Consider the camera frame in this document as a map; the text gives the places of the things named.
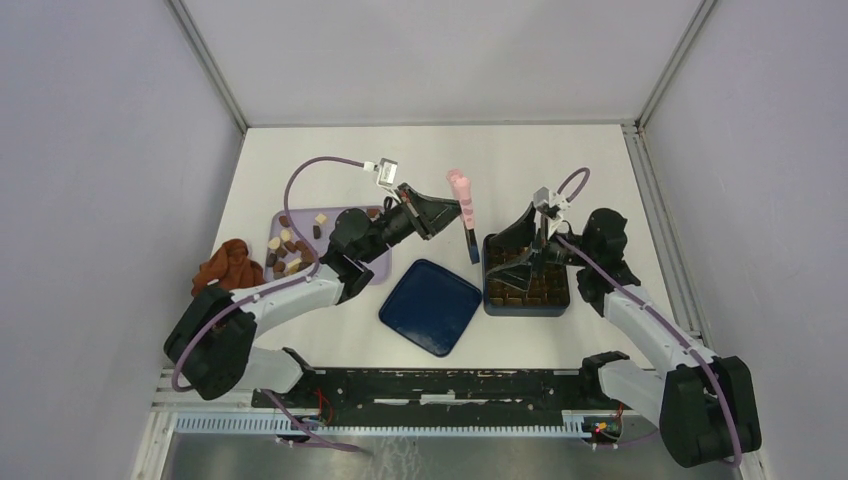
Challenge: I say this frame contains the brown crumpled cloth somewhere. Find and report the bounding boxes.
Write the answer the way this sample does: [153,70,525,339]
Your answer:
[191,238,265,297]

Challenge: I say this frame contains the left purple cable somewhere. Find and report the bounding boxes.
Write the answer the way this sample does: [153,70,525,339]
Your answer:
[170,156,369,454]

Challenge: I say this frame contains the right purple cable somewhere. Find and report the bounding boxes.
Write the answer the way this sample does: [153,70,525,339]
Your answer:
[553,166,743,468]

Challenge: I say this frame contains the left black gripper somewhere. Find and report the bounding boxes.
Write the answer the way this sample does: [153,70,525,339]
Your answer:
[360,182,468,264]

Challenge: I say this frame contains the purple cable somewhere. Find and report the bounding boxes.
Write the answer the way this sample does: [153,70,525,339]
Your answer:
[553,166,743,468]
[170,156,369,454]

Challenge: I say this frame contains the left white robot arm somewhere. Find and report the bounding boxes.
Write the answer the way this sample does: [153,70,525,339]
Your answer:
[164,183,469,408]

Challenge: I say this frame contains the purple chocolate tray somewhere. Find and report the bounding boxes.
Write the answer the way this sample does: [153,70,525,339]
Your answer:
[264,206,393,286]

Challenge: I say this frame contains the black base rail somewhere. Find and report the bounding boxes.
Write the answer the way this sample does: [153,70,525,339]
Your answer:
[280,367,620,427]

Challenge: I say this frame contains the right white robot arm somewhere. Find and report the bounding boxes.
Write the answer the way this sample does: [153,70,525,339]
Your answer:
[484,206,762,468]

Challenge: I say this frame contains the blue tin chocolate box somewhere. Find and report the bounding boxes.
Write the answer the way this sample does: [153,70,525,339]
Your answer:
[483,264,571,317]

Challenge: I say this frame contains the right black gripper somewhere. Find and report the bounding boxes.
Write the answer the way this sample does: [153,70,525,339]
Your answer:
[485,202,594,291]

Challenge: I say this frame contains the blue tin lid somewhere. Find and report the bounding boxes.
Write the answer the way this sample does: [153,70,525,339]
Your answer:
[378,259,482,358]

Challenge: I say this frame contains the pink tongs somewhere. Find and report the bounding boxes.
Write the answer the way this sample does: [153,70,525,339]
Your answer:
[446,169,480,265]

